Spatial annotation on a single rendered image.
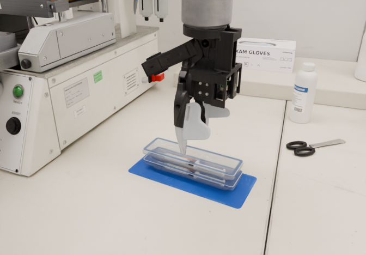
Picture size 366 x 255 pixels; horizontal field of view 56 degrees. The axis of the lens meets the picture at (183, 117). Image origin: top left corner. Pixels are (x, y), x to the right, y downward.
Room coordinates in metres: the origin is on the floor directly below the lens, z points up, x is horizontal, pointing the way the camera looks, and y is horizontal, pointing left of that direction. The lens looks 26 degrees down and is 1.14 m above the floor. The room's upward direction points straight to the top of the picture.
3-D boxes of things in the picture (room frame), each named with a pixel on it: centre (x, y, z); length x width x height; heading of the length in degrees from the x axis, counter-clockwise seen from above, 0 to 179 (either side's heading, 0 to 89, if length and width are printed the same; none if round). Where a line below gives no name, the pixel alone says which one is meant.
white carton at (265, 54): (1.08, -0.24, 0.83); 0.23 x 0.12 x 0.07; 73
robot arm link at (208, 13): (0.53, -0.04, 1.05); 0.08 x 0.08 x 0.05
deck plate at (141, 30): (0.87, 0.32, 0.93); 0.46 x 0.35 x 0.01; 157
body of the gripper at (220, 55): (0.52, -0.04, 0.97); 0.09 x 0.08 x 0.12; 62
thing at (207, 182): (0.54, -0.02, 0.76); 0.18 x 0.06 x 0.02; 62
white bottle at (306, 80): (0.77, -0.29, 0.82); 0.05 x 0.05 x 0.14
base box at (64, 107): (0.83, 0.32, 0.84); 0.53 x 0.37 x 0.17; 157
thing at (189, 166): (0.54, -0.02, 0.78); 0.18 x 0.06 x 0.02; 62
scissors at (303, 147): (0.64, -0.29, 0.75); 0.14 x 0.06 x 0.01; 110
